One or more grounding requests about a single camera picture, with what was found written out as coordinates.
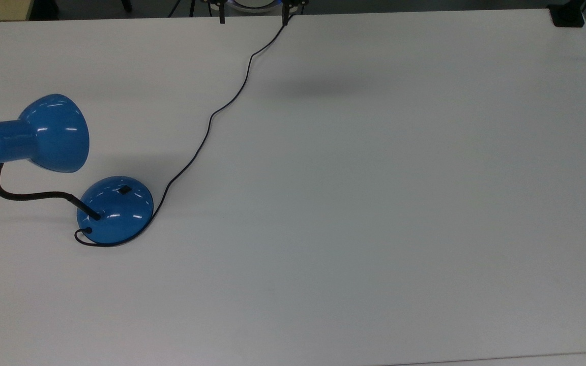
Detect blue gooseneck desk lamp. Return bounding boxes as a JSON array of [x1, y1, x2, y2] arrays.
[[0, 94, 155, 245]]

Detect black lamp power cable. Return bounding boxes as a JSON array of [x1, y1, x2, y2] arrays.
[[74, 20, 288, 248]]

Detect white robot base blue ring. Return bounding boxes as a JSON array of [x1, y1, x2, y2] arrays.
[[226, 0, 279, 12]]

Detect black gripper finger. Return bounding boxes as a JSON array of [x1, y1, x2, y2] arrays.
[[202, 0, 226, 25], [280, 0, 308, 26]]

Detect black table clamp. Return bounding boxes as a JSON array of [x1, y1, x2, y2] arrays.
[[546, 0, 586, 28]]

